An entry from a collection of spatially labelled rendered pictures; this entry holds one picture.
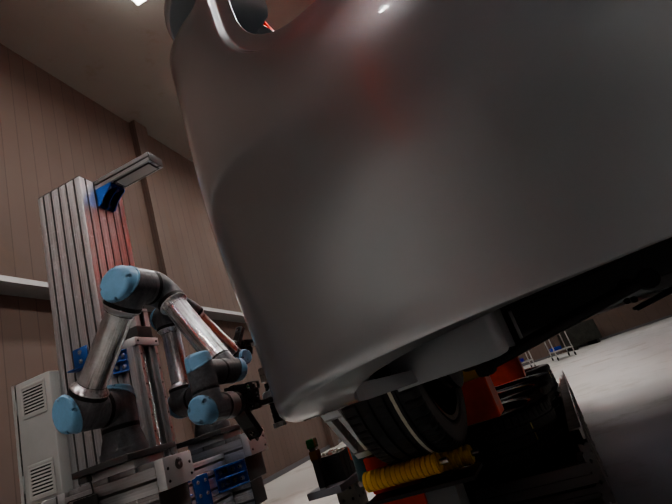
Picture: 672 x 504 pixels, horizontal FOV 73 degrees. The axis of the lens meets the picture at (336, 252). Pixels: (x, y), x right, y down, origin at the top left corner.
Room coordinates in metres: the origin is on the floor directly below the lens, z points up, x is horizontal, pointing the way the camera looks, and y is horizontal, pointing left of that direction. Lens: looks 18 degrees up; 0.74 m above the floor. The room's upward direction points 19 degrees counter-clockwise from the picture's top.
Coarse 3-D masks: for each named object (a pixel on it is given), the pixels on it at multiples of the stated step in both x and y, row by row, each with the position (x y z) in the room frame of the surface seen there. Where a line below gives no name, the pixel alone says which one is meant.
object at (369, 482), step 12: (420, 456) 1.50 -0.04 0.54; (432, 456) 1.46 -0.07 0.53; (384, 468) 1.52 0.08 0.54; (396, 468) 1.49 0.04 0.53; (408, 468) 1.48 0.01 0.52; (420, 468) 1.46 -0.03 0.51; (432, 468) 1.45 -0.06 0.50; (372, 480) 1.52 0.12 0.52; (384, 480) 1.50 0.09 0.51; (396, 480) 1.49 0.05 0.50; (408, 480) 1.49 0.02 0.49
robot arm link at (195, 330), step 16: (160, 272) 1.40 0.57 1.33; (176, 288) 1.42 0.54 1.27; (160, 304) 1.40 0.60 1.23; (176, 304) 1.40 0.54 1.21; (176, 320) 1.40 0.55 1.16; (192, 320) 1.39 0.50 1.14; (192, 336) 1.38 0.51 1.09; (208, 336) 1.38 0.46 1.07; (224, 352) 1.38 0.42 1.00; (240, 368) 1.39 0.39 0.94
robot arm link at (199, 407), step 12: (192, 396) 1.25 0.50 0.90; (204, 396) 1.23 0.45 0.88; (216, 396) 1.25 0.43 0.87; (228, 396) 1.30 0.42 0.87; (192, 408) 1.22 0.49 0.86; (204, 408) 1.21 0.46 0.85; (216, 408) 1.24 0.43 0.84; (228, 408) 1.29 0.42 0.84; (192, 420) 1.22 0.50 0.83; (204, 420) 1.22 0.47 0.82; (216, 420) 1.26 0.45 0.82
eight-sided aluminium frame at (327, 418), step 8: (328, 416) 1.42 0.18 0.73; (336, 416) 1.42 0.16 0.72; (344, 416) 1.43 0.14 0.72; (328, 424) 1.44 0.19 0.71; (336, 424) 1.46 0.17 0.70; (344, 424) 1.44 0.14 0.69; (336, 432) 1.47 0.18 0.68; (344, 432) 1.49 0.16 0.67; (352, 432) 1.47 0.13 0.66; (344, 440) 1.50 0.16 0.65; (352, 440) 1.53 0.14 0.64; (352, 448) 1.53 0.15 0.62; (360, 448) 1.54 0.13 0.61; (360, 456) 1.55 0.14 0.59
